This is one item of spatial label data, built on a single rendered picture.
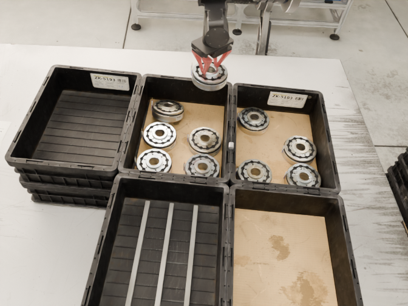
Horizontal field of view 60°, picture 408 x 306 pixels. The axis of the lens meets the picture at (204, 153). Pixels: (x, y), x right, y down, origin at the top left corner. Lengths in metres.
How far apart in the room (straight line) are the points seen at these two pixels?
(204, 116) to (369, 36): 2.49
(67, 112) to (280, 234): 0.78
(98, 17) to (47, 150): 2.21
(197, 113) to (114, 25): 2.03
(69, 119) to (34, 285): 0.51
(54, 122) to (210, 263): 0.68
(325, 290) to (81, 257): 0.67
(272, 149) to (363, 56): 2.17
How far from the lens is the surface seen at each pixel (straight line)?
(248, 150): 1.15
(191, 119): 1.21
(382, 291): 1.21
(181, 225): 0.99
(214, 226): 0.99
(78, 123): 1.23
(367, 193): 1.35
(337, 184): 1.03
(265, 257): 0.98
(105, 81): 1.26
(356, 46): 3.33
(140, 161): 1.06
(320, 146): 1.17
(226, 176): 0.95
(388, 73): 3.17
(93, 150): 1.15
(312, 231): 1.05
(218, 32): 0.86
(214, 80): 1.03
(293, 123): 1.26
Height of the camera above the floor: 1.72
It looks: 52 degrees down
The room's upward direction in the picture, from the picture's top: 6 degrees clockwise
